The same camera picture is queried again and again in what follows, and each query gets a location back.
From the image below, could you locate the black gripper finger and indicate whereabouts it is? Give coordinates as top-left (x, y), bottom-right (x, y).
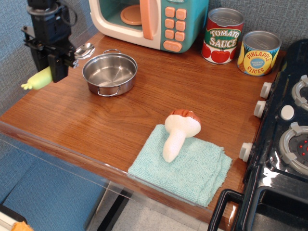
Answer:
top-left (30, 47), bottom-right (50, 72)
top-left (48, 54), bottom-right (70, 83)

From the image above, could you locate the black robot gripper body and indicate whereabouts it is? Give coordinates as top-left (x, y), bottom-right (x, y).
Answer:
top-left (22, 12), bottom-right (76, 67)

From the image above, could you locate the yellow handled metal spoon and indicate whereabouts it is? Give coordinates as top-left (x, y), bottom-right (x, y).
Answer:
top-left (21, 43), bottom-right (95, 90)

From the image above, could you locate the silver metal pot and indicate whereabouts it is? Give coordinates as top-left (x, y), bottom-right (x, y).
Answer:
top-left (82, 49), bottom-right (138, 97)

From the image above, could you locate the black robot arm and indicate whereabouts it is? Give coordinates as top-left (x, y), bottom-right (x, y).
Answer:
top-left (22, 0), bottom-right (77, 83)

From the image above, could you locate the orange microwave plate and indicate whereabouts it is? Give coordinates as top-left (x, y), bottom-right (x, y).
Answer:
top-left (120, 4), bottom-right (141, 26)

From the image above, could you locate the toy microwave oven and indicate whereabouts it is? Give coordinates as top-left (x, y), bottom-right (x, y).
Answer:
top-left (89, 0), bottom-right (208, 53)

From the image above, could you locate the toy mushroom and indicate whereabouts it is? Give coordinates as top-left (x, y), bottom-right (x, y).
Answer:
top-left (163, 109), bottom-right (201, 163)

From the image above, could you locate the black tray corner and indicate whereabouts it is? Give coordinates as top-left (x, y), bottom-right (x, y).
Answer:
top-left (0, 205), bottom-right (27, 231)

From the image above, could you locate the tomato sauce can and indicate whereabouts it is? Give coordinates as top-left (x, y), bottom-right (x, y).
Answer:
top-left (202, 8), bottom-right (244, 64)

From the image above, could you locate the light blue folded cloth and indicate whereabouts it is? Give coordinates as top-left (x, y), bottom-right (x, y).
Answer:
top-left (128, 124), bottom-right (232, 207)

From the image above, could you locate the pineapple slices can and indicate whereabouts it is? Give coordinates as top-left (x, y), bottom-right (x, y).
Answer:
top-left (237, 30), bottom-right (282, 77)

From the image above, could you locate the black toy stove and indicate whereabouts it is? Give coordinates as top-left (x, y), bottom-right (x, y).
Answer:
top-left (208, 39), bottom-right (308, 231)

